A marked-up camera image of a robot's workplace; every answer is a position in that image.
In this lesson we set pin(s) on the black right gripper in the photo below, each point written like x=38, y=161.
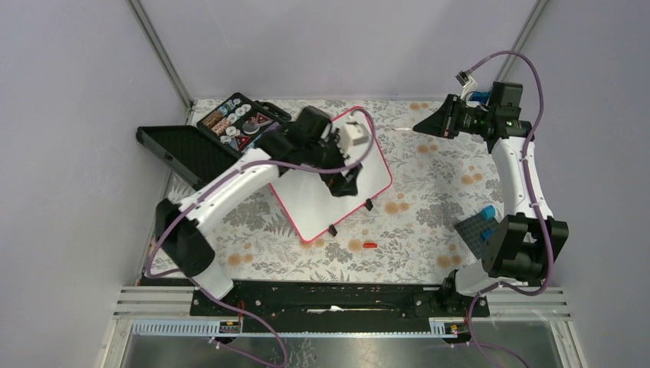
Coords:
x=442, y=122

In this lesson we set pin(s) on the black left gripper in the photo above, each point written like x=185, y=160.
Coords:
x=339, y=184

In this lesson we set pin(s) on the pink framed whiteboard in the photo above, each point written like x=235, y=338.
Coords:
x=310, y=207

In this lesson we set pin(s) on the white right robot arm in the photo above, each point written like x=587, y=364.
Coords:
x=526, y=243

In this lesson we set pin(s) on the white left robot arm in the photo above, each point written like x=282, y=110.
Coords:
x=309, y=144

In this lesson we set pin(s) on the blue block in corner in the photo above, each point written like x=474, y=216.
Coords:
x=481, y=97

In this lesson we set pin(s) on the black open parts case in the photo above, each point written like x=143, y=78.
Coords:
x=200, y=153

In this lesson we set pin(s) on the dark grey lego baseplate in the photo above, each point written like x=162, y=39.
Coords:
x=474, y=231

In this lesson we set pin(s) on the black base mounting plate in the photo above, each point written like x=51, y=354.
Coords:
x=311, y=307

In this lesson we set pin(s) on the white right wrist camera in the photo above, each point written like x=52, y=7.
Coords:
x=468, y=83

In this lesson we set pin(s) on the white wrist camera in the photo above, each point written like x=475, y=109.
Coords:
x=351, y=133
x=468, y=83

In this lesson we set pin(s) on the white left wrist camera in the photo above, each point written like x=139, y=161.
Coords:
x=351, y=133

